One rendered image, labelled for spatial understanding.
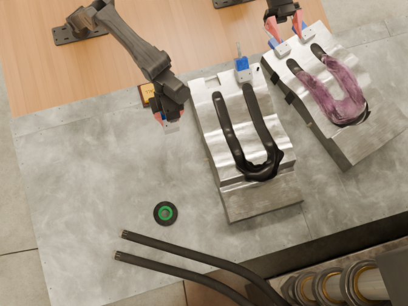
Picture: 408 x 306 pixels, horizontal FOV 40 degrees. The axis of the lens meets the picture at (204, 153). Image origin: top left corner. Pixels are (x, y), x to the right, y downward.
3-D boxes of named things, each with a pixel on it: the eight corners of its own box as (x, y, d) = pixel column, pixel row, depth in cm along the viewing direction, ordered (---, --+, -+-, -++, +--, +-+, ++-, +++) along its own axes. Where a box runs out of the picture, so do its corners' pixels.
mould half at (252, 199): (186, 90, 201) (187, 76, 188) (255, 72, 204) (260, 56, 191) (228, 224, 189) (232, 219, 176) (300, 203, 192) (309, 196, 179)
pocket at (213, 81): (202, 81, 196) (203, 77, 193) (217, 77, 197) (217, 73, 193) (206, 93, 195) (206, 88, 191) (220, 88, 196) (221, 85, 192)
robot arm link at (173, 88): (197, 91, 167) (186, 65, 157) (176, 110, 165) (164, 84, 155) (172, 73, 173) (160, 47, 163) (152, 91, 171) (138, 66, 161)
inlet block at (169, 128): (153, 99, 188) (153, 93, 183) (168, 95, 188) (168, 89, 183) (164, 135, 185) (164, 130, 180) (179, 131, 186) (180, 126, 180)
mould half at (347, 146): (260, 61, 205) (264, 48, 194) (316, 26, 210) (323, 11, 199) (343, 173, 196) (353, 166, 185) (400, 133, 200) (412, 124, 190)
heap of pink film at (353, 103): (289, 75, 198) (294, 66, 190) (329, 50, 201) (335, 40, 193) (334, 134, 193) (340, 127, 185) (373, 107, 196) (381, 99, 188)
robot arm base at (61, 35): (107, 23, 197) (102, 6, 199) (50, 36, 195) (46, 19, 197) (109, 34, 205) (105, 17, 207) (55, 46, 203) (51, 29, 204)
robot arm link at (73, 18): (90, 21, 198) (114, 13, 168) (75, 33, 196) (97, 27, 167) (78, 6, 195) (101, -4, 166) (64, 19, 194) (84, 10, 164)
